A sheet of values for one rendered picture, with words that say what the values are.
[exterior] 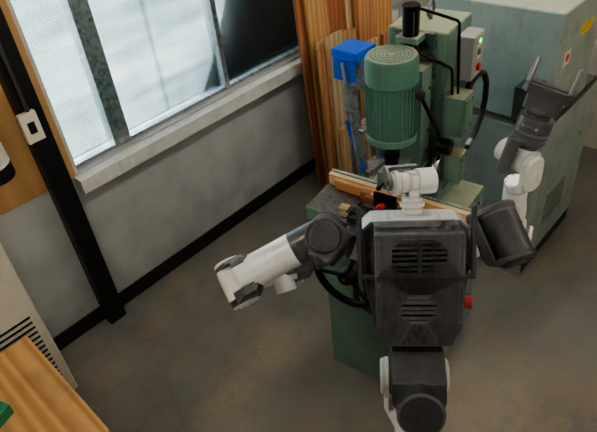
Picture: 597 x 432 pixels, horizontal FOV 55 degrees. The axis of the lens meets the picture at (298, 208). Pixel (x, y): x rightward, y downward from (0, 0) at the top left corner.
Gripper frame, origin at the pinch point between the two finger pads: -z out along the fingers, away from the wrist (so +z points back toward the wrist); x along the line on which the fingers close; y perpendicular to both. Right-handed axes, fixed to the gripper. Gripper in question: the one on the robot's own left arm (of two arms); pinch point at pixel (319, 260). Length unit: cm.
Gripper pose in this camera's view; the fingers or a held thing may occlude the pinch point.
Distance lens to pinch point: 195.8
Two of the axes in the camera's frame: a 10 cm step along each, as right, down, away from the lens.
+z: -5.4, 0.7, -8.4
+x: 7.8, -3.3, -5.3
